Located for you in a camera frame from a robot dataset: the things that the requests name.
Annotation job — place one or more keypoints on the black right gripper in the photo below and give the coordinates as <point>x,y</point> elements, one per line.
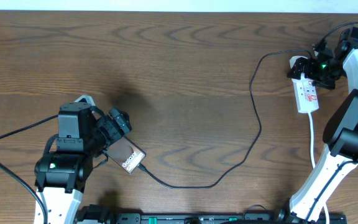
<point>308,72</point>

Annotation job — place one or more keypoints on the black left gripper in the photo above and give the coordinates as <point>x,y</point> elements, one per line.
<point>114,130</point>

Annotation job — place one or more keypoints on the Galaxy S25 Ultra smartphone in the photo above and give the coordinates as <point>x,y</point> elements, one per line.
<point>126,154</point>

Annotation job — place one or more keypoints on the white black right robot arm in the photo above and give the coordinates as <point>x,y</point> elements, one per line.
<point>340,151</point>

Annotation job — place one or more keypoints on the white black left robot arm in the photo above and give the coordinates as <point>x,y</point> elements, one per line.
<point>60,178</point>

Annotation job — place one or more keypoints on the white power strip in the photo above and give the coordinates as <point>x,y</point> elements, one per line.
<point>305,95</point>

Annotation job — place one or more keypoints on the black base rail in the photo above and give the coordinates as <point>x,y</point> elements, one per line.
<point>98,215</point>

